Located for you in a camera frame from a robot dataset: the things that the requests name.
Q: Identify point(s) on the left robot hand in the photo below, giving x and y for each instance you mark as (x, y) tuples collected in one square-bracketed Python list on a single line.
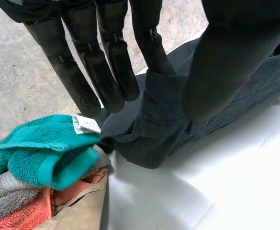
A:
[(226, 60)]

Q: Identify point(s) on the dark blue cloth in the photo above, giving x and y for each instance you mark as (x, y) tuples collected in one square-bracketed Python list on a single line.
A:
[(154, 124)]

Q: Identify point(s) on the teal towel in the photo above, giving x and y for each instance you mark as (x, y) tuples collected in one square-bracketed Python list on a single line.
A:
[(44, 148)]

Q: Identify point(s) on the beige shorts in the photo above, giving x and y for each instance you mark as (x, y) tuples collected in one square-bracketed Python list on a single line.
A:
[(82, 210)]

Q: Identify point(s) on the coral towel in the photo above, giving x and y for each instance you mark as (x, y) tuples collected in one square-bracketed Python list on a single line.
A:
[(29, 213)]

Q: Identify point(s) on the grey towel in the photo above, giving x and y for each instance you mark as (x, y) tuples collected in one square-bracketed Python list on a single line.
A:
[(8, 191)]

